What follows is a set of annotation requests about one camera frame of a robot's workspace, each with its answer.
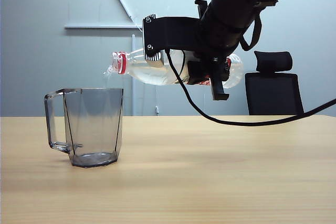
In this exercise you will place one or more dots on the black mesh office chair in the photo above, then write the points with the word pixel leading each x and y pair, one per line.
pixel 273 95

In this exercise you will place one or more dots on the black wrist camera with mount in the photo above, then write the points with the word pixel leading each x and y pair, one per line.
pixel 173 32

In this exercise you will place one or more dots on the horizontal white wall conduit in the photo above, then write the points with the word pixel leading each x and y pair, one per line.
pixel 105 27

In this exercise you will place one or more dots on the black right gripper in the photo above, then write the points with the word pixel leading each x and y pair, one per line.
pixel 225 24

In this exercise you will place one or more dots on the vertical white wall conduit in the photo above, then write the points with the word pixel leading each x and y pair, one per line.
pixel 134 100

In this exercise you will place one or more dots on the clear red-label water bottle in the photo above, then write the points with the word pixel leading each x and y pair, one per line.
pixel 152 73

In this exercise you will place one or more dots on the transparent grey plastic mug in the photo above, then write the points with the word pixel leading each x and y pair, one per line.
pixel 92 119

